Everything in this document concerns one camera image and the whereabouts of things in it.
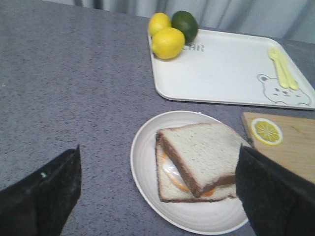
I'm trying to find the yellow lemon slice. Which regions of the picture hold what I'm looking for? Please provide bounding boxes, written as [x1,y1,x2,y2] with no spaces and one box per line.
[250,118,284,146]

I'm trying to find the grey curtain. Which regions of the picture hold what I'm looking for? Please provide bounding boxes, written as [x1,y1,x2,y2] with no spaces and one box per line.
[41,0,315,42]

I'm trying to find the fried egg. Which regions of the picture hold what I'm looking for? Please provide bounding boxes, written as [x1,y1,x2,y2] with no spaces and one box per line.
[156,147,222,203]

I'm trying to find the white bear tray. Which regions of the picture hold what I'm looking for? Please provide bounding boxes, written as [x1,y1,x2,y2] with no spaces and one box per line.
[151,30,315,110]

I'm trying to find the white bread slice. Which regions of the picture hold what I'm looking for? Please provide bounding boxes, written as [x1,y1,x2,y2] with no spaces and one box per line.
[155,123,250,203]
[155,140,240,203]

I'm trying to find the green lime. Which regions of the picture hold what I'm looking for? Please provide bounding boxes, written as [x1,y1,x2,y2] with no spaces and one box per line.
[171,11,198,44]

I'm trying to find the wooden cutting board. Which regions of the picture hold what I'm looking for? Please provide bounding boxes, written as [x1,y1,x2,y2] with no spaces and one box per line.
[242,112,315,183]

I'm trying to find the rear yellow lemon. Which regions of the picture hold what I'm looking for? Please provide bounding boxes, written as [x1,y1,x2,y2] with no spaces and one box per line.
[148,12,171,37]

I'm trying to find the yellow plastic fork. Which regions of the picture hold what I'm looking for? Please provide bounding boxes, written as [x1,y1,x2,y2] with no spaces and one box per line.
[268,47,289,89]

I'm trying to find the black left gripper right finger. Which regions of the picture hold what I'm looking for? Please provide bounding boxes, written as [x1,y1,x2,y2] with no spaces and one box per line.
[235,146,315,236]

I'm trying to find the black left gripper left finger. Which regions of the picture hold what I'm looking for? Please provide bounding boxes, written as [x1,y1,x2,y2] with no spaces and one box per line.
[0,147,82,236]

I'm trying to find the front yellow lemon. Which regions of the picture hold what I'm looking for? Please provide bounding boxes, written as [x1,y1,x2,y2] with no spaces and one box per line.
[151,27,185,59]

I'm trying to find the white round plate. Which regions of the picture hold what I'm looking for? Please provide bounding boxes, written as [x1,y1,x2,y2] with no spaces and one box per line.
[130,111,248,235]

